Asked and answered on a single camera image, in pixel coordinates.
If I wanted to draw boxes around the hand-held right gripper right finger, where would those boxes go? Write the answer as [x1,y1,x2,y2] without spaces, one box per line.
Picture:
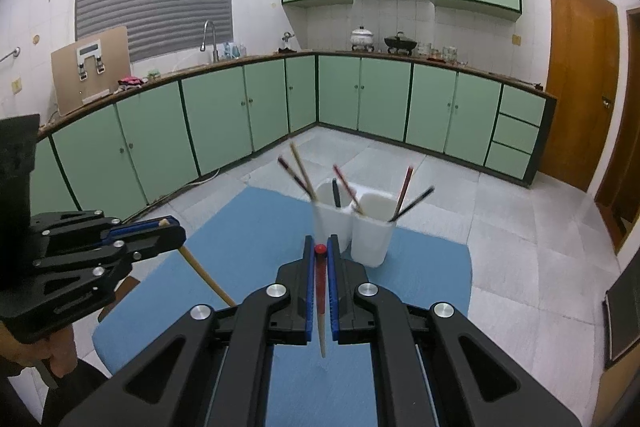
[326,234,583,427]

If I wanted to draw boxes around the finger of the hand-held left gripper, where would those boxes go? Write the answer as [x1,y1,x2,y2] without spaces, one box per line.
[30,209,180,245]
[34,223,187,299]

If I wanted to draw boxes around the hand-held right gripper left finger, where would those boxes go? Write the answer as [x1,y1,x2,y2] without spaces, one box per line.
[57,234,317,427]

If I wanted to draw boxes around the white chopstick holder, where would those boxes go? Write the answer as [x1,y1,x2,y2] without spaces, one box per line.
[311,181,357,258]
[350,192,397,267]

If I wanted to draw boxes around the plain wooden chopstick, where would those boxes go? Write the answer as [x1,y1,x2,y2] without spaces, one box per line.
[289,142,319,202]
[157,218,237,308]

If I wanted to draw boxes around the person's left hand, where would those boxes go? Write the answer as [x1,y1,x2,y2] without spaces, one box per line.
[0,319,77,380]

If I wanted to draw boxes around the blue table cloth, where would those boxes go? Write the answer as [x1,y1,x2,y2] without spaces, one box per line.
[91,186,473,427]

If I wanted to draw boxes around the green base kitchen cabinets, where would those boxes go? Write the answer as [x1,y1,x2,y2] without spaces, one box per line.
[30,52,558,228]

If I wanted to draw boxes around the cardboard board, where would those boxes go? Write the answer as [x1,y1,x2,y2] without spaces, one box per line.
[50,26,132,118]

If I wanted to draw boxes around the metal sink faucet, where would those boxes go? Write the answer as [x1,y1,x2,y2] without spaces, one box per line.
[200,20,221,64]

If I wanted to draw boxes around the white cooking pot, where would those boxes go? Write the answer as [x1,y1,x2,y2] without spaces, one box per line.
[350,26,376,52]

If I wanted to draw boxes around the black wok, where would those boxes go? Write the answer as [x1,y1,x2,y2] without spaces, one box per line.
[383,32,418,56]

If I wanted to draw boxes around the glass jars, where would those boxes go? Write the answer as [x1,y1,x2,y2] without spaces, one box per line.
[417,42,468,68]

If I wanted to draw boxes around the black glass cabinet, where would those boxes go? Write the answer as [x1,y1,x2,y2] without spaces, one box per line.
[602,272,640,370]

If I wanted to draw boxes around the wooden door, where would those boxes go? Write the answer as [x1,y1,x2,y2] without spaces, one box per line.
[595,7,640,253]
[537,0,621,192]

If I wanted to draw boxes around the white bracket on board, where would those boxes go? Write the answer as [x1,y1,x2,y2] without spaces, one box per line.
[75,42,107,82]

